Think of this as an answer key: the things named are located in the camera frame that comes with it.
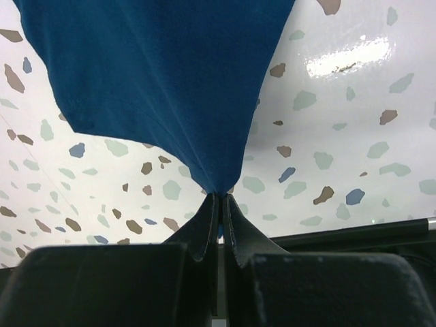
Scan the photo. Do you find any aluminium frame rail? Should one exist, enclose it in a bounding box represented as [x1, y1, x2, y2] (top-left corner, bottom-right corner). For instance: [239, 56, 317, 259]
[427, 217, 436, 231]

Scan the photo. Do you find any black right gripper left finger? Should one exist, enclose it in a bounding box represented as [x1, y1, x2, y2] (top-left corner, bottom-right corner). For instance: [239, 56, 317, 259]
[1, 194, 219, 326]

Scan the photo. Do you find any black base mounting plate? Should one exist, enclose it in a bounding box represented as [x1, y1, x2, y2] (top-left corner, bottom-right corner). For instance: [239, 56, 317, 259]
[271, 218, 435, 270]

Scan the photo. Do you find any blue Mickey Mouse t-shirt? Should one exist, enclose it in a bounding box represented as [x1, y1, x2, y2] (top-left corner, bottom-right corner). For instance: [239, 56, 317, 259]
[14, 1, 294, 196]

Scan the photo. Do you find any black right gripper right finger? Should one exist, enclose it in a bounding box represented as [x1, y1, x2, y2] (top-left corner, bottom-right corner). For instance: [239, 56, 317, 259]
[222, 196, 435, 326]

